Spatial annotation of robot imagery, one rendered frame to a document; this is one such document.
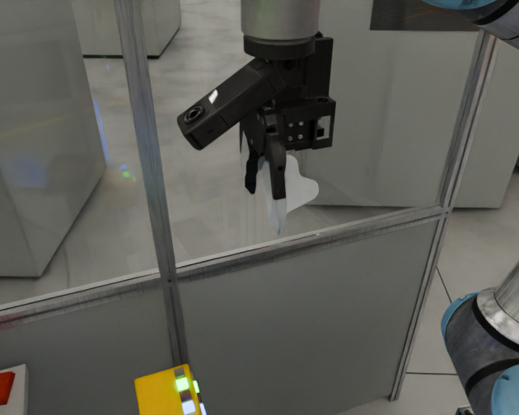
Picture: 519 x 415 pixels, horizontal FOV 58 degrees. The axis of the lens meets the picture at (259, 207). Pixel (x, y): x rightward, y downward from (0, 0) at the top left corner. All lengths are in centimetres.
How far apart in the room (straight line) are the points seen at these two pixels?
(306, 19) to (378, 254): 110
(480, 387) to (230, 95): 53
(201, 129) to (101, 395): 113
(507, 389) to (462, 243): 243
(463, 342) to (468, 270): 214
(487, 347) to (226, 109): 52
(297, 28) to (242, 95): 8
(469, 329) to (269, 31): 54
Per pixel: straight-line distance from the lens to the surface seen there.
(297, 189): 51
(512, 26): 37
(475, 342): 78
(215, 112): 46
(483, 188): 331
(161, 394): 89
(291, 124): 50
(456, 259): 297
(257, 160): 57
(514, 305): 75
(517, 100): 308
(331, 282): 145
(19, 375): 128
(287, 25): 45
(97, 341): 132
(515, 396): 72
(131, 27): 92
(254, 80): 47
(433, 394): 228
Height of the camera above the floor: 180
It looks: 35 degrees down
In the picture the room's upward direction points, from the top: straight up
